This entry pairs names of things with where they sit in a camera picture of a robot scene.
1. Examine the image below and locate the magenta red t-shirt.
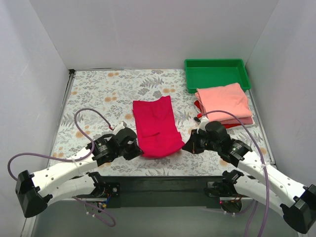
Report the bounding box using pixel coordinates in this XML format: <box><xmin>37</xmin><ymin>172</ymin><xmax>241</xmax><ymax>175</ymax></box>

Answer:
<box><xmin>133</xmin><ymin>96</ymin><xmax>184</xmax><ymax>158</ymax></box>

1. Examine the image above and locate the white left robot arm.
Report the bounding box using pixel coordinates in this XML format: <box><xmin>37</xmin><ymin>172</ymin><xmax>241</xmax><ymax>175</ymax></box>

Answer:
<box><xmin>15</xmin><ymin>125</ymin><xmax>143</xmax><ymax>218</ymax></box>

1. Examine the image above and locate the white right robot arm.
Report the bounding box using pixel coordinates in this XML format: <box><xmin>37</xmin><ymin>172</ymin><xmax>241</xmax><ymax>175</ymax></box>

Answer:
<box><xmin>183</xmin><ymin>121</ymin><xmax>316</xmax><ymax>234</ymax></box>

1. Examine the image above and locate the folded red t-shirt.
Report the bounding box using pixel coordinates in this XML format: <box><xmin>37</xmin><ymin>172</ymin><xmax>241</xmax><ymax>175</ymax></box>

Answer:
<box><xmin>194</xmin><ymin>100</ymin><xmax>240</xmax><ymax>129</ymax></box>

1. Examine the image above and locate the folded darker pink t-shirt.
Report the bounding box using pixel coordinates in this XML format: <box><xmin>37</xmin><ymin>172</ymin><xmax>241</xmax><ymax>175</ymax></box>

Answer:
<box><xmin>201</xmin><ymin>108</ymin><xmax>254</xmax><ymax>125</ymax></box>

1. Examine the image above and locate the folded salmon pink t-shirt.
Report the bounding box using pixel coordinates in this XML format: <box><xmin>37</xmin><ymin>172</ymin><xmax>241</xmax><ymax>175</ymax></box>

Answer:
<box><xmin>195</xmin><ymin>83</ymin><xmax>251</xmax><ymax>118</ymax></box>

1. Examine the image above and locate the green plastic tray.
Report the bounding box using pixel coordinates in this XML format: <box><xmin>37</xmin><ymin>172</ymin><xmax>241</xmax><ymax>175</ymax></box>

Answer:
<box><xmin>184</xmin><ymin>59</ymin><xmax>251</xmax><ymax>94</ymax></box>

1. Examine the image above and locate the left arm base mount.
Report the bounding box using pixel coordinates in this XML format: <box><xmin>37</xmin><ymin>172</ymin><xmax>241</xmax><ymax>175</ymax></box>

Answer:
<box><xmin>85</xmin><ymin>182</ymin><xmax>120</xmax><ymax>210</ymax></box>

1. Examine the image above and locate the black front table rail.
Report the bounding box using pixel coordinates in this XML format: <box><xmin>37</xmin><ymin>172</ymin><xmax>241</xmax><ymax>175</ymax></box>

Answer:
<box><xmin>48</xmin><ymin>172</ymin><xmax>223</xmax><ymax>208</ymax></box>

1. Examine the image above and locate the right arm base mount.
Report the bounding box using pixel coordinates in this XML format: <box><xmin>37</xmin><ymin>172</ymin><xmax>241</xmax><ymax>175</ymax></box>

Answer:
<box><xmin>204</xmin><ymin>182</ymin><xmax>252</xmax><ymax>215</ymax></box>

